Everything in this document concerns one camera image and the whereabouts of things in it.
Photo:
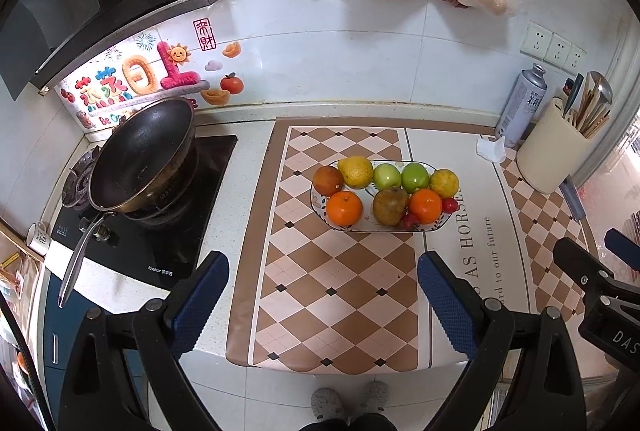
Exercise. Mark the white wall socket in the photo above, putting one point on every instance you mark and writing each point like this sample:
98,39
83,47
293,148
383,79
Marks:
576,59
557,49
536,38

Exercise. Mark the metal spoon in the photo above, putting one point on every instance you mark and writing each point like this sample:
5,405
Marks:
601,88

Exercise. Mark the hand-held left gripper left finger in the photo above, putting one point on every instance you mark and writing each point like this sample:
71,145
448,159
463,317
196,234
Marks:
200,306

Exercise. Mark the black wok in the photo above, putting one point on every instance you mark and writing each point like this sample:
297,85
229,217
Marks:
140,151

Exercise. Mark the bundle of wooden chopsticks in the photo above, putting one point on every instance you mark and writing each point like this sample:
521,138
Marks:
592,118

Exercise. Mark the grey spray can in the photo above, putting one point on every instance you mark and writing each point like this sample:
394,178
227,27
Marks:
520,106

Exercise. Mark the colourful wall sticker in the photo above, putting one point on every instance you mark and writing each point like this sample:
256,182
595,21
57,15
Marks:
150,76

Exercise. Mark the floral white plate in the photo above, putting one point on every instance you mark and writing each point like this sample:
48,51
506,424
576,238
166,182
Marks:
368,224

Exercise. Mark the cluttered wooden shelf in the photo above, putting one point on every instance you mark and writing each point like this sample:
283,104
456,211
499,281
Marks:
15,271

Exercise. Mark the cream utensil holder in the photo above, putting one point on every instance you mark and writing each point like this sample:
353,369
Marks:
547,151

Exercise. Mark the black range hood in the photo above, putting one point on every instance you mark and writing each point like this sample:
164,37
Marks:
50,1

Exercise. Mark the small red fruit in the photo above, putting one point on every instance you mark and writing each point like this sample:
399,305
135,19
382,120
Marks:
410,221
449,205

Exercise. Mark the person's dark trousers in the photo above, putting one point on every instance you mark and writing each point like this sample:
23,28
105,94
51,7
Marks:
350,425

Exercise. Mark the blue cabinet front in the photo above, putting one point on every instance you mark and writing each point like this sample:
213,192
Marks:
55,326

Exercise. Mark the grey fuzzy slipper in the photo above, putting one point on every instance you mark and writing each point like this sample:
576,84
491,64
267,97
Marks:
327,403
375,398

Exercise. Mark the dark red orange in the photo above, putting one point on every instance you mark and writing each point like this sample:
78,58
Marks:
327,181

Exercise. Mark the green apple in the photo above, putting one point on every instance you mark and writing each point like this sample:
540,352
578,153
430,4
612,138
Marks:
415,177
387,176

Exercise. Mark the white tissue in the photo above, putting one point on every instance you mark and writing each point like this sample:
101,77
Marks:
492,150

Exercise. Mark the yellow orange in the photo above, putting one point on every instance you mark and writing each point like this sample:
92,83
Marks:
355,171
444,182

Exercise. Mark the black gas stove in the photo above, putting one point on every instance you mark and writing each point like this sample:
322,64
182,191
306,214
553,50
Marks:
165,246

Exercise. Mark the brown checkered counter mat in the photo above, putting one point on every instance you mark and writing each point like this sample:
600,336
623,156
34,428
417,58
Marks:
345,286

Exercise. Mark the white cup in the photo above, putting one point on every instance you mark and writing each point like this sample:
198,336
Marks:
39,238

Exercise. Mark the brown pear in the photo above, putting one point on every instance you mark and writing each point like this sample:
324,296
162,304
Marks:
390,206

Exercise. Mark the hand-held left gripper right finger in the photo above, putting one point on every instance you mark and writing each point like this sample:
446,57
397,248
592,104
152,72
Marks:
445,306

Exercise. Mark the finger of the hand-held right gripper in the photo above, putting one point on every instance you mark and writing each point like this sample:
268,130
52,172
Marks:
575,258
622,246

